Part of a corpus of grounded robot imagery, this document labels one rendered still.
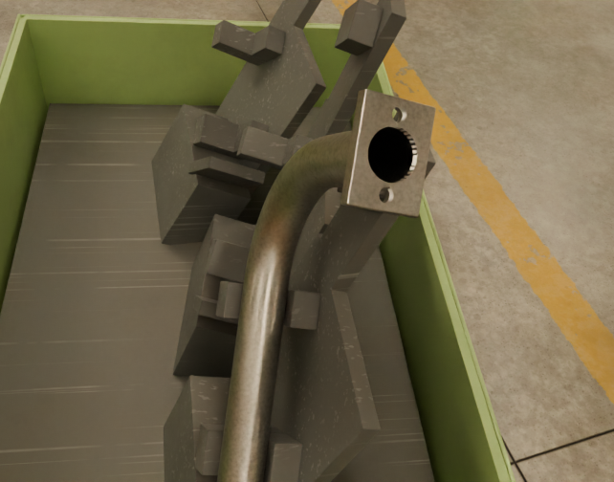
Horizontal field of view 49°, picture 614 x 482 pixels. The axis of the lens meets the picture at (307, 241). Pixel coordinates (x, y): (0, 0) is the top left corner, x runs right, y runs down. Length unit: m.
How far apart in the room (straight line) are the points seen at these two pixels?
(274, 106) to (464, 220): 1.41
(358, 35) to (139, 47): 0.41
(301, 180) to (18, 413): 0.35
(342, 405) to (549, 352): 1.44
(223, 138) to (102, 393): 0.27
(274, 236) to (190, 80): 0.48
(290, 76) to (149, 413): 0.34
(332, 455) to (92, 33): 0.60
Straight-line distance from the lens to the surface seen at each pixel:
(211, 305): 0.54
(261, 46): 0.72
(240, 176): 0.66
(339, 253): 0.44
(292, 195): 0.42
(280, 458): 0.46
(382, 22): 0.51
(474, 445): 0.53
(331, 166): 0.36
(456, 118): 2.43
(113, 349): 0.66
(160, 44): 0.87
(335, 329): 0.43
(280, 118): 0.68
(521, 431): 1.69
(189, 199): 0.68
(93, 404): 0.63
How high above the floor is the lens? 1.39
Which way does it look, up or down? 48 degrees down
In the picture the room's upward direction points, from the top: 8 degrees clockwise
